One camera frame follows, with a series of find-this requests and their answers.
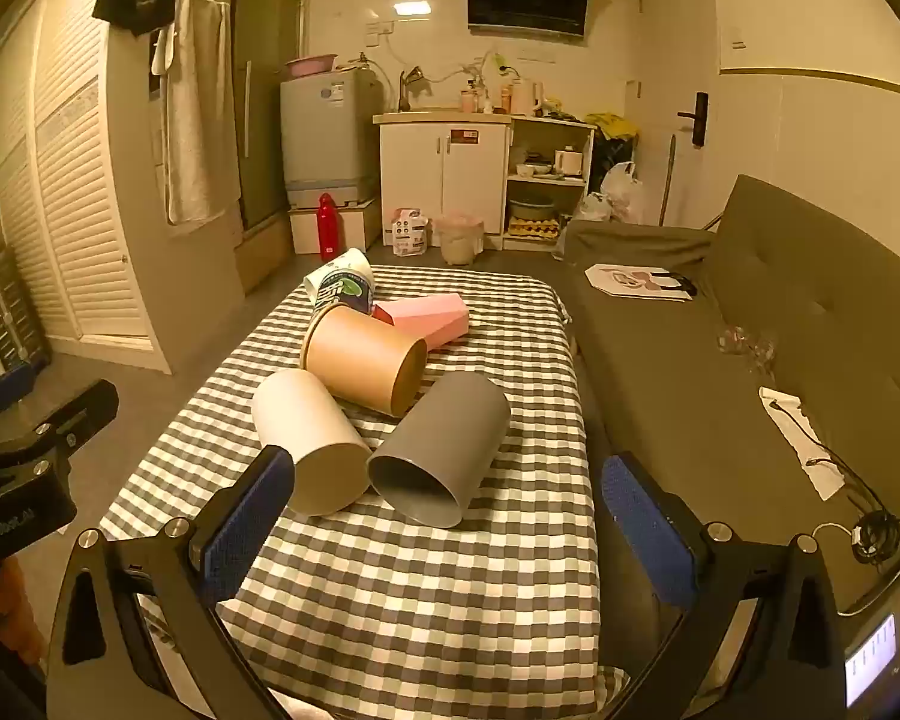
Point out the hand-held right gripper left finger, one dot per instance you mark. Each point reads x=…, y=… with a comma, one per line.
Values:
x=244, y=532

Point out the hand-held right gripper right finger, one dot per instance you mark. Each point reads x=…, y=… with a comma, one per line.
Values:
x=645, y=525

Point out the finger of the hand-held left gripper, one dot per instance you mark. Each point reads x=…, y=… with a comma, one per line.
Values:
x=0, y=390
x=82, y=409

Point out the brown paper cup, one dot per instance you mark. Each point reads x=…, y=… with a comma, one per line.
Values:
x=360, y=352

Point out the grey cup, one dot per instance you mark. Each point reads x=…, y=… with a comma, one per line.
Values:
x=450, y=435

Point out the green printed white cup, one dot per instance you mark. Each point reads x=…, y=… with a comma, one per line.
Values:
x=341, y=281

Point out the pink box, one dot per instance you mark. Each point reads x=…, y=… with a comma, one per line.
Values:
x=431, y=319

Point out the person's left hand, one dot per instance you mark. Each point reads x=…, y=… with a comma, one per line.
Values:
x=9, y=607

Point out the dark ribbed suitcase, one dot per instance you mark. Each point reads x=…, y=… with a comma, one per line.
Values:
x=4, y=315

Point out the white paper sheet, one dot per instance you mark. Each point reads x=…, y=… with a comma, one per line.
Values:
x=799, y=431

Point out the grey checkered tablecloth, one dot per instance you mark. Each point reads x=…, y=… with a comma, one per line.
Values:
x=420, y=600

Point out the clear plastic wrapper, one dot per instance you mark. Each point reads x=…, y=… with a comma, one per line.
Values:
x=746, y=349

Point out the white louvered wardrobe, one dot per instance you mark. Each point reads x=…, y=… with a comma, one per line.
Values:
x=82, y=202

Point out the white printed tote bag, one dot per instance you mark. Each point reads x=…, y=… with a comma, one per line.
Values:
x=630, y=281

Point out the dark device with lit screen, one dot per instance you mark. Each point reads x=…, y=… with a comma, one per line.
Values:
x=877, y=660

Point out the grey-green sofa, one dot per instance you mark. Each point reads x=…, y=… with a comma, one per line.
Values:
x=802, y=300

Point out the red bottle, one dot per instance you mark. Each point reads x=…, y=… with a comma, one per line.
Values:
x=327, y=229

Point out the egg tray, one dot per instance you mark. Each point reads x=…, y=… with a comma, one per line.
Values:
x=534, y=228

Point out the white plastic bag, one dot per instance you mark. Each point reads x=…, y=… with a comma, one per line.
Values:
x=594, y=208
x=621, y=191

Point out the white hanging towel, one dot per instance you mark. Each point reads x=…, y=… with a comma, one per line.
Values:
x=195, y=105

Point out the white box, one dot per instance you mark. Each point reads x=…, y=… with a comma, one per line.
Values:
x=356, y=225

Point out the grey basin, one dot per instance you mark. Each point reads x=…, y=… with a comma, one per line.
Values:
x=532, y=207

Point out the trash bin with pink bag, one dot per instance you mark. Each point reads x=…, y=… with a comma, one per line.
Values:
x=459, y=240

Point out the white printed package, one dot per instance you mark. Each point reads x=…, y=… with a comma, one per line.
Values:
x=410, y=234

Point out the white open shelf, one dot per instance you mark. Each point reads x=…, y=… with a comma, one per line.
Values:
x=547, y=181

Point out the white washing machine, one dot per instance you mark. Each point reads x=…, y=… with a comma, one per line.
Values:
x=326, y=135

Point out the yellow bag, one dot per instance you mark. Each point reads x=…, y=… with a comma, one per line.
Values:
x=611, y=126

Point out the white sink cabinet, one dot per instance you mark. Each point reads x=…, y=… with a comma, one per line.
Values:
x=435, y=172

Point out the black hanging cloth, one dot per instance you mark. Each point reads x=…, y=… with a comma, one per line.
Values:
x=135, y=4

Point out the pink basin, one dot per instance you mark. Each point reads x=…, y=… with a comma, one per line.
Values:
x=311, y=65

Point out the white kettle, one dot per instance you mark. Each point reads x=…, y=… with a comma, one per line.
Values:
x=526, y=97

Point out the white door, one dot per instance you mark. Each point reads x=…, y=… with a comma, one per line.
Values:
x=675, y=37

